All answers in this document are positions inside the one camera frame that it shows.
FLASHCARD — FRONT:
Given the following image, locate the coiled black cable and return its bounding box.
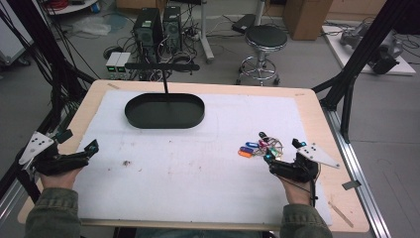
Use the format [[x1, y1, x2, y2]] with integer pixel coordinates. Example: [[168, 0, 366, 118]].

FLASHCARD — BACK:
[[102, 46, 125, 60]]

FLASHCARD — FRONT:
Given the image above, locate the black metal frame stand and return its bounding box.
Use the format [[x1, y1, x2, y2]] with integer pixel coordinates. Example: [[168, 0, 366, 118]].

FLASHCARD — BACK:
[[311, 0, 420, 144], [0, 0, 97, 204]]

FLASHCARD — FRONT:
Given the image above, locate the black round stool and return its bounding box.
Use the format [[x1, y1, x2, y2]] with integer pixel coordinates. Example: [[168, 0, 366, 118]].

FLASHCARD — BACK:
[[235, 25, 289, 86]]

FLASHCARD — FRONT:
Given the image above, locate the flat black device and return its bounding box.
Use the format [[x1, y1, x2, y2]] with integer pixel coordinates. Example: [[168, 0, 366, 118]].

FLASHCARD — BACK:
[[231, 13, 258, 35]]

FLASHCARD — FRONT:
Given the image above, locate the cardboard box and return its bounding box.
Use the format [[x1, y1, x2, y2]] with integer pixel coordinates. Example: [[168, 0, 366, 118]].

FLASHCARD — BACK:
[[282, 0, 335, 42]]

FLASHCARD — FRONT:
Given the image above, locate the white table leg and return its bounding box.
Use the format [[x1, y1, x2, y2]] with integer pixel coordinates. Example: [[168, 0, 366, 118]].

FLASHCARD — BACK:
[[197, 0, 216, 64]]

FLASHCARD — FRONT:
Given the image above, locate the white floor board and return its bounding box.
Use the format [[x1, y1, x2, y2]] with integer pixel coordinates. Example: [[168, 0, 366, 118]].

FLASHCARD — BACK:
[[321, 24, 417, 76]]

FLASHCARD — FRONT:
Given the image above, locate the grey robot device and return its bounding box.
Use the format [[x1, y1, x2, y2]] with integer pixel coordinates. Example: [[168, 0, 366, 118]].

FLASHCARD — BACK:
[[339, 22, 404, 75]]

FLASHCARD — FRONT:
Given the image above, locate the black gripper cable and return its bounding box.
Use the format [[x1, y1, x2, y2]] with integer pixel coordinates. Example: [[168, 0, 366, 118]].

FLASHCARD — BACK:
[[308, 164, 319, 208]]

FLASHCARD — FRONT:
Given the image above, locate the small black computer tower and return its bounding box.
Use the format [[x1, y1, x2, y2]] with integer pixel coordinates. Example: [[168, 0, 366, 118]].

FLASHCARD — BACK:
[[161, 5, 183, 52]]

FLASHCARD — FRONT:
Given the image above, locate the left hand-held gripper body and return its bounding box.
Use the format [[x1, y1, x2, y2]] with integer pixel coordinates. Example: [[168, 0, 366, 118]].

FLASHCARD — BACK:
[[18, 131, 90, 177]]

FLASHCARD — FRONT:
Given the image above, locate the person's left hand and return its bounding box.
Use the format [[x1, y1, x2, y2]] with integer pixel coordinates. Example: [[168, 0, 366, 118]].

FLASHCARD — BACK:
[[40, 167, 83, 191]]

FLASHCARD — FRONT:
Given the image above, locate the white power supply box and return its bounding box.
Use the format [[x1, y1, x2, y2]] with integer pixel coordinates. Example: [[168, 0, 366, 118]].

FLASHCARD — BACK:
[[105, 52, 123, 80], [115, 52, 132, 80]]

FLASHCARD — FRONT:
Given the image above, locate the person's right hand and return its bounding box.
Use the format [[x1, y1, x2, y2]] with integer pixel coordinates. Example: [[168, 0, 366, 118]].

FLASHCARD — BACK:
[[277, 176, 314, 206]]

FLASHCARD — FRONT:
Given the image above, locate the red cable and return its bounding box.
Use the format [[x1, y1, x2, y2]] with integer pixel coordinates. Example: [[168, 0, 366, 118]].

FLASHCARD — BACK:
[[44, 0, 69, 10]]

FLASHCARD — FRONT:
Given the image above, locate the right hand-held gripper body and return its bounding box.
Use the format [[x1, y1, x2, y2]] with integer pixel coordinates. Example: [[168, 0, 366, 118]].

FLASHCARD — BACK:
[[268, 142, 341, 183]]

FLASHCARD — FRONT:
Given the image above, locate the bunch of coloured key tags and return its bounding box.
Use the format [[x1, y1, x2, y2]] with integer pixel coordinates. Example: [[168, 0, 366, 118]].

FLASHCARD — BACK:
[[237, 131, 285, 160]]

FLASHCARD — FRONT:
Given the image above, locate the thin wooden strip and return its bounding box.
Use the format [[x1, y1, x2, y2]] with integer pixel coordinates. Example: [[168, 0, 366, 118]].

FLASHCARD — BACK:
[[328, 200, 355, 229]]

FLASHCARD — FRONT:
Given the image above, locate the grey tape piece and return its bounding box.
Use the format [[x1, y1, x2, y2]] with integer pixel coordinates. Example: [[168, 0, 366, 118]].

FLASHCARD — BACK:
[[341, 179, 363, 191]]

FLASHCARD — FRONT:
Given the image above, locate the clear plastic bag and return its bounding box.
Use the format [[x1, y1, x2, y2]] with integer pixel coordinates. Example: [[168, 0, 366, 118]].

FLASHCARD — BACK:
[[69, 15, 112, 37]]

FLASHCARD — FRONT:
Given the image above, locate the large black computer tower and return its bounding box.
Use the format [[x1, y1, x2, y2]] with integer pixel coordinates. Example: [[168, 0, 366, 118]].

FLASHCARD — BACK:
[[133, 7, 163, 64]]

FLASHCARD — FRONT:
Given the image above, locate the round white table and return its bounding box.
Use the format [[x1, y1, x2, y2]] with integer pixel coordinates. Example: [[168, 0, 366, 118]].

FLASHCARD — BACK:
[[45, 0, 100, 17]]

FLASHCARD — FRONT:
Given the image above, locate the aluminium rail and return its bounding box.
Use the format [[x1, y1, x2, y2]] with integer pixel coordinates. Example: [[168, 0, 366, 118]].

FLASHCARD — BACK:
[[322, 107, 393, 238]]

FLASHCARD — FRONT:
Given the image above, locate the black oval tray hanger stand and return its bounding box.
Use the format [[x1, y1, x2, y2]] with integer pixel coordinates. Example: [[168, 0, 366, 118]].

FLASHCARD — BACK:
[[124, 61, 206, 130]]

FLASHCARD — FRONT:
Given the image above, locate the white table mat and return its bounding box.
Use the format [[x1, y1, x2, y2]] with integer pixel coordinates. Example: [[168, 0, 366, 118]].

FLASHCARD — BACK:
[[72, 89, 333, 226]]

